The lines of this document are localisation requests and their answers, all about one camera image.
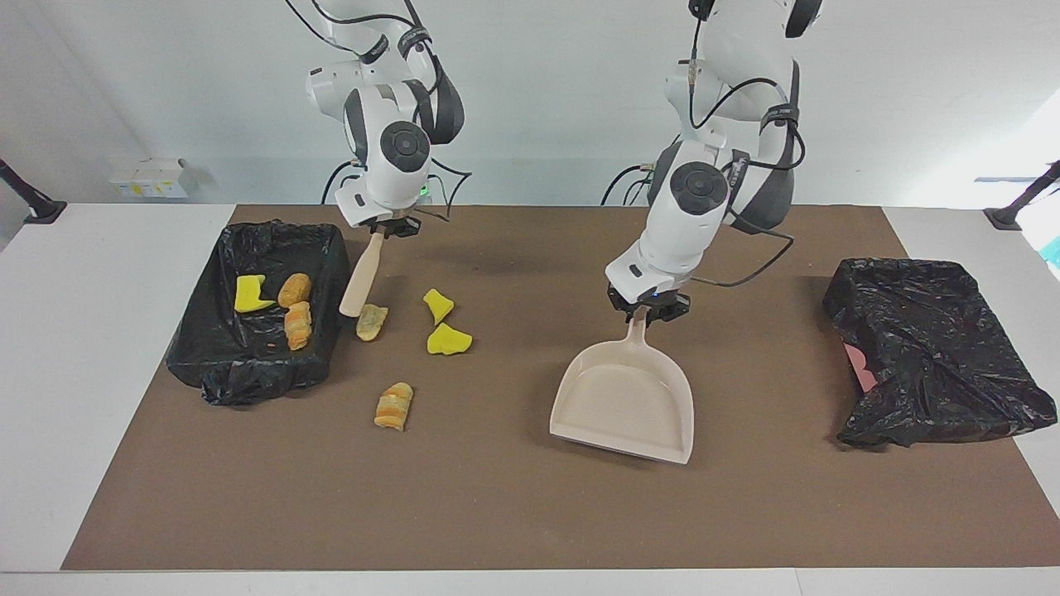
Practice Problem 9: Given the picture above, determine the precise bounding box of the beige hand brush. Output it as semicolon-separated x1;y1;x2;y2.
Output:
339;232;388;319

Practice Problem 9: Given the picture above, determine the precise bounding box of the beige plastic dustpan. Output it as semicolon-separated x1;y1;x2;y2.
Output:
549;308;695;465

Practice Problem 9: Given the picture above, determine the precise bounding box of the brown bread roll toy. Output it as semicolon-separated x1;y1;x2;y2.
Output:
277;273;313;309

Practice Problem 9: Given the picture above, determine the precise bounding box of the large yellow sponge piece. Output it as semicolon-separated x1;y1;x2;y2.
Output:
426;323;474;357

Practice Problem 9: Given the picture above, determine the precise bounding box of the ridged pastry piece toy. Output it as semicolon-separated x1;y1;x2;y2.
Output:
284;301;313;351

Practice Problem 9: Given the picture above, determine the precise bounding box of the notched yellow sponge piece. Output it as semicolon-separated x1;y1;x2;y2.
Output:
234;274;276;314

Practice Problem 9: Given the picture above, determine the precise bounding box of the striped croissant toy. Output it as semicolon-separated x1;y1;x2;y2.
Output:
373;382;414;432

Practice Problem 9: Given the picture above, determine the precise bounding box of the black bag lined bin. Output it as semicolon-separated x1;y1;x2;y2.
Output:
165;219;352;406

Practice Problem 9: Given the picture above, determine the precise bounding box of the black bag over pink bin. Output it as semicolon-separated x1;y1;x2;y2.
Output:
821;257;1058;449

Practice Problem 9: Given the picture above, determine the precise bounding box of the brown table mat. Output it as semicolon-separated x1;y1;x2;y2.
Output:
60;204;1060;571

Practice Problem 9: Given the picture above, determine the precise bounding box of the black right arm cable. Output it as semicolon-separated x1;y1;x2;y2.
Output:
286;0;473;223

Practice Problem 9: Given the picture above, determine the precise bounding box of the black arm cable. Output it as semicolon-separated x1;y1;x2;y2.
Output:
286;0;473;223
687;17;808;288

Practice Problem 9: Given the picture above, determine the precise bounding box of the black right base cable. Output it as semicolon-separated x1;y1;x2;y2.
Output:
321;160;353;205

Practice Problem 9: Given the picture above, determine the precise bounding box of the black base cable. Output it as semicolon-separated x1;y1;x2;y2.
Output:
600;161;659;206
321;160;353;205

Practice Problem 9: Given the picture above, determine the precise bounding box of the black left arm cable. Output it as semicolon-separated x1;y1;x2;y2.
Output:
687;17;808;288

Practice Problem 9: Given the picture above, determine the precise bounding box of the black left base cable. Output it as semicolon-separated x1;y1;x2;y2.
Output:
600;161;659;206

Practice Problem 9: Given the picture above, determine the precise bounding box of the white wall power box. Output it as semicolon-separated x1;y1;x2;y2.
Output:
109;158;196;199

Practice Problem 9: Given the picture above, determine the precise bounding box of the black camera stand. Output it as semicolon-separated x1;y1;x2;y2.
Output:
984;160;1060;231
0;159;67;225

